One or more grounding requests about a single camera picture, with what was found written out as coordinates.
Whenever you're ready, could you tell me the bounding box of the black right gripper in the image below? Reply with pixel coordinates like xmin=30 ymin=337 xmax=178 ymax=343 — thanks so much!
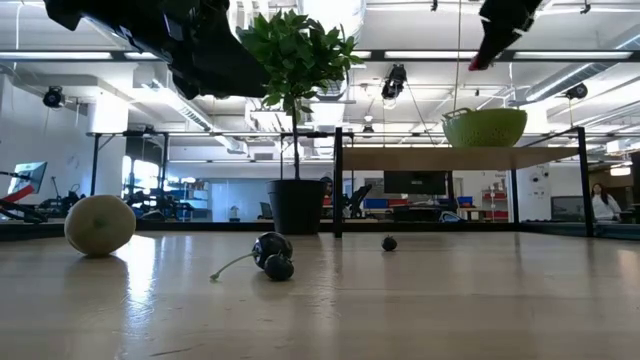
xmin=468 ymin=0 xmax=545 ymax=72

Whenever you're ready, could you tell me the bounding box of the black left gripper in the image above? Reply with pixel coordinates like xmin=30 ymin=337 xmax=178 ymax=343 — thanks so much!
xmin=43 ymin=0 xmax=272 ymax=100

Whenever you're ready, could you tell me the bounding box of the green-brown kiwi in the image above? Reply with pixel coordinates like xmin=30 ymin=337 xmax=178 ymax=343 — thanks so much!
xmin=63 ymin=194 xmax=137 ymax=259

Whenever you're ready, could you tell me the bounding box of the black overhead beam with lights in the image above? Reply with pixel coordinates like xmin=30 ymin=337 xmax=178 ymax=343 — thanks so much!
xmin=0 ymin=48 xmax=640 ymax=63

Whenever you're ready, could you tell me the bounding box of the green plant in black pot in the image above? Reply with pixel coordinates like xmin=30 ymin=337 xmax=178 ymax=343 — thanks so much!
xmin=235 ymin=8 xmax=365 ymax=236

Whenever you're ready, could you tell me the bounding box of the green plastic colander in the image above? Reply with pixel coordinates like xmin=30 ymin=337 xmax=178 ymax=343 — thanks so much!
xmin=441 ymin=107 xmax=529 ymax=149

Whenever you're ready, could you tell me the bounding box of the wooden shelf with black legs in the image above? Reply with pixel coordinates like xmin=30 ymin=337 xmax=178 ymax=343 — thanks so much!
xmin=332 ymin=126 xmax=596 ymax=240

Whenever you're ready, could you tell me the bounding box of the person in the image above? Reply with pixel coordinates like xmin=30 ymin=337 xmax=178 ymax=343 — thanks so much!
xmin=319 ymin=175 xmax=335 ymax=207
xmin=591 ymin=182 xmax=624 ymax=224

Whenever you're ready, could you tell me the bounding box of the dark cherry with green stem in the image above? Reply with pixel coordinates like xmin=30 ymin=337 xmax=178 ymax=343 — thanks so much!
xmin=209 ymin=231 xmax=295 ymax=282

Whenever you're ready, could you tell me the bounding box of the dark monitor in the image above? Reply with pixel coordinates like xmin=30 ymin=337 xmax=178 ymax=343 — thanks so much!
xmin=550 ymin=195 xmax=585 ymax=221

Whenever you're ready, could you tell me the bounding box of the tilted computer monitor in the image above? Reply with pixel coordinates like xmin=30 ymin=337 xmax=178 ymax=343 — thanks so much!
xmin=7 ymin=160 xmax=49 ymax=195

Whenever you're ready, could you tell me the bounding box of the black wall screen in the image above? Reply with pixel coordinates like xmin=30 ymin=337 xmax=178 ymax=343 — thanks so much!
xmin=383 ymin=171 xmax=449 ymax=196

